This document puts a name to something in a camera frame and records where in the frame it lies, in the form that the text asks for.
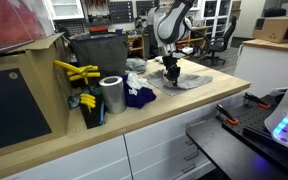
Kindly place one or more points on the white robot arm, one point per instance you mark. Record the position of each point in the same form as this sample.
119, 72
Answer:
170, 25

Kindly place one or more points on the wooden shelf unit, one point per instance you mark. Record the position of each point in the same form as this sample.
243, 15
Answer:
144, 45

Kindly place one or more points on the red toolbox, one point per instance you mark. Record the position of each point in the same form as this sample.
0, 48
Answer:
100, 29

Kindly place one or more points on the grey crumpled garment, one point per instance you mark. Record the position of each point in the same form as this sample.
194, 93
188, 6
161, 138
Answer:
136, 65

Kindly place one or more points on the silver metal cylinder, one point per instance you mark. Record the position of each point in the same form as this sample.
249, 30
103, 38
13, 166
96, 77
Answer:
113, 94

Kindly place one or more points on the clear plastic bin red contents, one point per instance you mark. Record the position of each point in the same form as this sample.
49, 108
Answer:
23, 22

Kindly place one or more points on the purple cloth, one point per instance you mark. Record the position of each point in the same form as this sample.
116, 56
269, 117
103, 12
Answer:
137, 98

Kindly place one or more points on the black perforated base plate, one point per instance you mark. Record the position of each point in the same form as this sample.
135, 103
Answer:
251, 129

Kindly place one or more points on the grey towel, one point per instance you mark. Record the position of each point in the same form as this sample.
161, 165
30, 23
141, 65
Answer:
185, 82

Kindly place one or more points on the white red sneaker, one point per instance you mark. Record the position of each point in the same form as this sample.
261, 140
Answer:
159, 59

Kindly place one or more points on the cardboard box on counter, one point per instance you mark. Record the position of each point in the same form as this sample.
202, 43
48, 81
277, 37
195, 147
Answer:
272, 29

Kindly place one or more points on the yellow handled clamp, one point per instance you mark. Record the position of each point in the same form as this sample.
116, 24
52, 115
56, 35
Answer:
76, 73

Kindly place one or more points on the white crumpled cloth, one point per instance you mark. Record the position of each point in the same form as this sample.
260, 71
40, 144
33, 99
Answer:
135, 82

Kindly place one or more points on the orange black clamp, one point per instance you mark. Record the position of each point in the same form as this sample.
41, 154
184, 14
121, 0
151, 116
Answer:
257, 100
228, 116

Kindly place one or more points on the white drawer cabinet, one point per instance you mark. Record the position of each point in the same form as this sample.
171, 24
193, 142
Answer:
160, 151

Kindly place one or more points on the black tool holder yellow handles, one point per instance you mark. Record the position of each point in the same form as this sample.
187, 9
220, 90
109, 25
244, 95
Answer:
92, 107

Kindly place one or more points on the dark grey fabric bin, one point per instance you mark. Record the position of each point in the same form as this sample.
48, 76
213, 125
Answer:
107, 51

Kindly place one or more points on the black office chair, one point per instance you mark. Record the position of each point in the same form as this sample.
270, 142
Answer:
220, 43

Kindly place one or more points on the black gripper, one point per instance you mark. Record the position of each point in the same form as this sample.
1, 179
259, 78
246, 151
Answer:
172, 70

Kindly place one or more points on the large cardboard box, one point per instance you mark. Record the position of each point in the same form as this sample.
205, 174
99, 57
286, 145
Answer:
33, 95

